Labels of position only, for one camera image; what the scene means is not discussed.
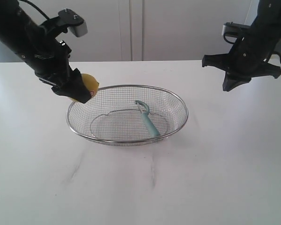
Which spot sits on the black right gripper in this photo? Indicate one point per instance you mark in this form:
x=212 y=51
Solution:
x=247 y=59

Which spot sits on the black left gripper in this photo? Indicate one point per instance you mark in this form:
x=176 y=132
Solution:
x=53 y=68

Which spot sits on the yellow lemon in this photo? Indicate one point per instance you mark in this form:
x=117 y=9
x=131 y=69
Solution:
x=91 y=85

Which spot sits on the teal handled vegetable peeler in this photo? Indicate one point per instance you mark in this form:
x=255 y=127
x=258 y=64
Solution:
x=145 y=111

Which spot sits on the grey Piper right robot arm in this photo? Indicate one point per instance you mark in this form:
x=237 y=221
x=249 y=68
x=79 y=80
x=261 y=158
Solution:
x=267 y=22

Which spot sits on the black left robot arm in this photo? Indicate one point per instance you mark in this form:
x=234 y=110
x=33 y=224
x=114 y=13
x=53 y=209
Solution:
x=37 y=46

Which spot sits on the oval steel mesh basket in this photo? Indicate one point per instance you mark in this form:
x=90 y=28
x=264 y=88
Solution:
x=113 y=118

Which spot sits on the adjacent beige side table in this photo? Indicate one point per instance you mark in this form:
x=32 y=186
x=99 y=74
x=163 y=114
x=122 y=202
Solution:
x=275 y=60

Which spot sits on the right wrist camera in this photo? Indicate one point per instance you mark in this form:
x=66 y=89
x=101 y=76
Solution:
x=231 y=29

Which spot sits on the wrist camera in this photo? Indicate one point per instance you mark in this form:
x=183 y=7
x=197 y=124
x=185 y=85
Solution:
x=231 y=29
x=70 y=19

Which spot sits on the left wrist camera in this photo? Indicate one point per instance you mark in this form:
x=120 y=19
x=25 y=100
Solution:
x=70 y=19

